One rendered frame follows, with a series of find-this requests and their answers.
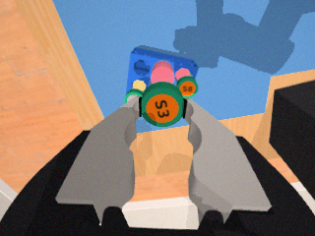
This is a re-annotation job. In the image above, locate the green tube cap with grey dot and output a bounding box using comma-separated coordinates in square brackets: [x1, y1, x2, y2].
[124, 80, 147, 103]

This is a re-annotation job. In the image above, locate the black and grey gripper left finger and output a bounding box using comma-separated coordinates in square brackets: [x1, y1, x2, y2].
[0, 96, 142, 236]

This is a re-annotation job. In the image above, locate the blue bench mat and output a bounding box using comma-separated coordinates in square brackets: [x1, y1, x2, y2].
[52, 0, 315, 120]

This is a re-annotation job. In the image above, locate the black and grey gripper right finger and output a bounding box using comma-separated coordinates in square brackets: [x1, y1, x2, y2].
[183, 97, 315, 236]

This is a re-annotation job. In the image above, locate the blue tube rack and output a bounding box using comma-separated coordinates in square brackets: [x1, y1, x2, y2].
[126, 47, 199, 93]

